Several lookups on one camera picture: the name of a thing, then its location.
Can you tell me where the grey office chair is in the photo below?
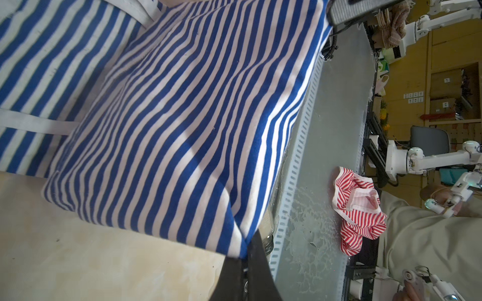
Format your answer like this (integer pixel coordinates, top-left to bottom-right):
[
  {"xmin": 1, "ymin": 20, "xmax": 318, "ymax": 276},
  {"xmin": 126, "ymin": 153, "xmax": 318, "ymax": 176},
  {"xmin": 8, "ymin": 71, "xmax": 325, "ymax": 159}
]
[{"xmin": 410, "ymin": 125, "xmax": 451, "ymax": 156}]

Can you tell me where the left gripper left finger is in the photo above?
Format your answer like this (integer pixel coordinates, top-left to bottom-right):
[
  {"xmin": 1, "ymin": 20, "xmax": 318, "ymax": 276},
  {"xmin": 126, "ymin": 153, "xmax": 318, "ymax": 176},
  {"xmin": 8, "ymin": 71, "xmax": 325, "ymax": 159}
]
[{"xmin": 209, "ymin": 257, "xmax": 246, "ymax": 301}]

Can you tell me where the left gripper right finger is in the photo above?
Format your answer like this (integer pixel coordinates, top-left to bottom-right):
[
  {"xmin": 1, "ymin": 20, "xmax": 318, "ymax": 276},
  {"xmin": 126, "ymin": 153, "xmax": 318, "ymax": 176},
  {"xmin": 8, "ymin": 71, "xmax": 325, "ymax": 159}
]
[{"xmin": 247, "ymin": 231, "xmax": 282, "ymax": 301}]

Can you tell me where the person in beige clothes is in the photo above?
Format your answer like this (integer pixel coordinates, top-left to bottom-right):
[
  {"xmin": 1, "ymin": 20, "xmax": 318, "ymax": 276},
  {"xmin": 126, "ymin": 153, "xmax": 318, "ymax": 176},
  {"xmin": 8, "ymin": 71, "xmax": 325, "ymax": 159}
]
[{"xmin": 377, "ymin": 191, "xmax": 481, "ymax": 300}]

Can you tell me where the red white striped garment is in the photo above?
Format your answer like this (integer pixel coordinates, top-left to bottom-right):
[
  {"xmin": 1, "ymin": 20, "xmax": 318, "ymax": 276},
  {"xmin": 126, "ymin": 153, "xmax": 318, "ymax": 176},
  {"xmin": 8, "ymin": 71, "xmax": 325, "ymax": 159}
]
[{"xmin": 331, "ymin": 167, "xmax": 387, "ymax": 257}]

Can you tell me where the white slotted cable duct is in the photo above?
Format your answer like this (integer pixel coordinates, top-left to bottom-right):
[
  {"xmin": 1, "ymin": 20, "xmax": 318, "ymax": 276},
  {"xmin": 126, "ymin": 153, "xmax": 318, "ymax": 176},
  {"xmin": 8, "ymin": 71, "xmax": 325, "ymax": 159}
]
[{"xmin": 269, "ymin": 54, "xmax": 324, "ymax": 279}]

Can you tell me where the blue white striped tank top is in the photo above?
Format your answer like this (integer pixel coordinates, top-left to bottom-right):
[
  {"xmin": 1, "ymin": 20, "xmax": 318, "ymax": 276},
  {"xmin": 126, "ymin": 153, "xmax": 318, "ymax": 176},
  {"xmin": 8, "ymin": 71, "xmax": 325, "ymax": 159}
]
[{"xmin": 1, "ymin": 1, "xmax": 331, "ymax": 258}]

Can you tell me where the wooden storage shelf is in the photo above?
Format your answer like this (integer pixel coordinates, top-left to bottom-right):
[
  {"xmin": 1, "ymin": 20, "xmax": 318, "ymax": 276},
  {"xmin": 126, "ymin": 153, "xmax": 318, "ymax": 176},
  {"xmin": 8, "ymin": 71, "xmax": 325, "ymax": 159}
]
[{"xmin": 424, "ymin": 61, "xmax": 481, "ymax": 127}]

